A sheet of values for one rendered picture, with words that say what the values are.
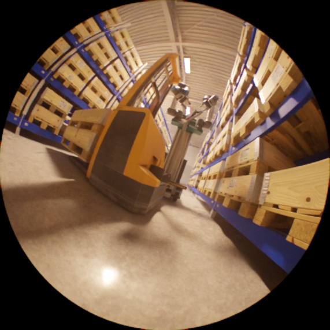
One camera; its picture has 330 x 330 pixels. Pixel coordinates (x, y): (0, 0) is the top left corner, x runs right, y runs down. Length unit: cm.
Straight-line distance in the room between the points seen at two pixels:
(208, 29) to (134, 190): 774
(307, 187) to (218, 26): 731
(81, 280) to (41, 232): 23
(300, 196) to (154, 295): 67
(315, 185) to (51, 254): 96
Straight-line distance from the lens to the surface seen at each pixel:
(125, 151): 83
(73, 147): 169
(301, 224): 58
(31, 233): 53
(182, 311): 44
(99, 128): 123
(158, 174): 103
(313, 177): 60
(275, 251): 70
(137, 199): 75
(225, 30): 749
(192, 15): 755
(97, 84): 290
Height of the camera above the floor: 38
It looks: 5 degrees up
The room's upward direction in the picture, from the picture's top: 21 degrees clockwise
